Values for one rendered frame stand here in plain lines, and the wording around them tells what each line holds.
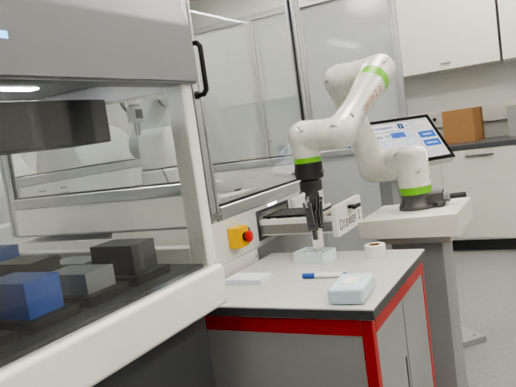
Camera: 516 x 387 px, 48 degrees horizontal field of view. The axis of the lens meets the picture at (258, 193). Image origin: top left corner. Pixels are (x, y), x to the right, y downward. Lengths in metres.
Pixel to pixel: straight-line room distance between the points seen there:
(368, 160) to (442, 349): 0.80
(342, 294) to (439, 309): 0.95
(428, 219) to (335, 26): 2.05
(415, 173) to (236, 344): 1.05
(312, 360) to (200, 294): 0.37
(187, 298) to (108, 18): 0.63
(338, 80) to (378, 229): 0.58
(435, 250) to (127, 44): 1.49
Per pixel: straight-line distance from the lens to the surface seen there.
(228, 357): 1.69
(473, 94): 5.71
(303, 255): 1.97
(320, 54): 3.96
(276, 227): 2.15
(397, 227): 2.21
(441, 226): 2.17
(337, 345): 1.53
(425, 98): 5.78
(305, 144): 1.87
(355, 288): 1.48
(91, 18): 1.20
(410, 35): 5.47
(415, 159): 2.32
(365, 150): 2.35
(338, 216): 2.06
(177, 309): 1.32
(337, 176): 3.95
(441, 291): 2.36
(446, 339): 2.43
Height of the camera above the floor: 1.21
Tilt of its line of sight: 6 degrees down
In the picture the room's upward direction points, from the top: 8 degrees counter-clockwise
